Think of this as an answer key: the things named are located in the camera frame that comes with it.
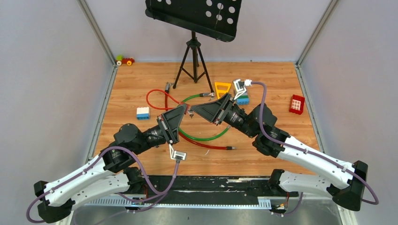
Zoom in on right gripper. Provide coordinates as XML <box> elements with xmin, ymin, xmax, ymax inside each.
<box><xmin>190</xmin><ymin>93</ymin><xmax>256</xmax><ymax>139</ymax></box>

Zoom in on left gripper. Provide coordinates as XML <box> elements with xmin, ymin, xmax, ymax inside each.
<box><xmin>133</xmin><ymin>104</ymin><xmax>188</xmax><ymax>155</ymax></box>

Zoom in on red padlock with thin cable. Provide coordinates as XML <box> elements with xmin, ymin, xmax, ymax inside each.
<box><xmin>145</xmin><ymin>89</ymin><xmax>190</xmax><ymax>113</ymax></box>

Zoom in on small key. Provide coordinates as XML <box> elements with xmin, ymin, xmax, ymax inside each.
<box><xmin>187</xmin><ymin>109</ymin><xmax>194</xmax><ymax>119</ymax></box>

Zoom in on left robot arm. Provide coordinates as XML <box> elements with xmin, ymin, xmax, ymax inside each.
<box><xmin>33</xmin><ymin>104</ymin><xmax>188</xmax><ymax>224</ymax></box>

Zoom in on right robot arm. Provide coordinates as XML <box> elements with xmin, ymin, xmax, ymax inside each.
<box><xmin>191</xmin><ymin>94</ymin><xmax>368</xmax><ymax>211</ymax></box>

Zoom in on yellow triangular plastic piece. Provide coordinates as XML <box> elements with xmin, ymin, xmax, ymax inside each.
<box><xmin>214</xmin><ymin>82</ymin><xmax>231</xmax><ymax>99</ymax></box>

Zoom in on blue green stacked blocks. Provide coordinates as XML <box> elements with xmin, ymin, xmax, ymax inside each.
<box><xmin>236</xmin><ymin>91</ymin><xmax>250</xmax><ymax>105</ymax></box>

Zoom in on white blue block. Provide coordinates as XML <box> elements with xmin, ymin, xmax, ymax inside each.
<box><xmin>136</xmin><ymin>107</ymin><xmax>151</xmax><ymax>120</ymax></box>

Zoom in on toy car red green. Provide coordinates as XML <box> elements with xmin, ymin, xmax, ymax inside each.
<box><xmin>116</xmin><ymin>55</ymin><xmax>135</xmax><ymax>66</ymax></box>

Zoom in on red window block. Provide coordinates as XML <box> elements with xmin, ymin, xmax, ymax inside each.
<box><xmin>289</xmin><ymin>95</ymin><xmax>305</xmax><ymax>115</ymax></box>

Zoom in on black music stand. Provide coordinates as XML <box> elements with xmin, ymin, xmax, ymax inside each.
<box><xmin>145</xmin><ymin>0</ymin><xmax>242</xmax><ymax>88</ymax></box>

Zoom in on green cable lock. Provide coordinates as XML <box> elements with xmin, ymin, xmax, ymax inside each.
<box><xmin>179</xmin><ymin>92</ymin><xmax>230</xmax><ymax>141</ymax></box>

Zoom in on thick red cable lock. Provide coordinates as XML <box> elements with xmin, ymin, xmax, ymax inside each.
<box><xmin>164</xmin><ymin>82</ymin><xmax>236</xmax><ymax>150</ymax></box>

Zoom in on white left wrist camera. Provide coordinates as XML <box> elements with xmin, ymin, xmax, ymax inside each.
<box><xmin>169</xmin><ymin>144</ymin><xmax>187</xmax><ymax>160</ymax></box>

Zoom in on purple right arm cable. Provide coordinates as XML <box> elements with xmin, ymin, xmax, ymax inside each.
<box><xmin>250</xmin><ymin>81</ymin><xmax>380</xmax><ymax>217</ymax></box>

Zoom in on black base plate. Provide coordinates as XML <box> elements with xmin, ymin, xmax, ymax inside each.
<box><xmin>113</xmin><ymin>175</ymin><xmax>299</xmax><ymax>206</ymax></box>

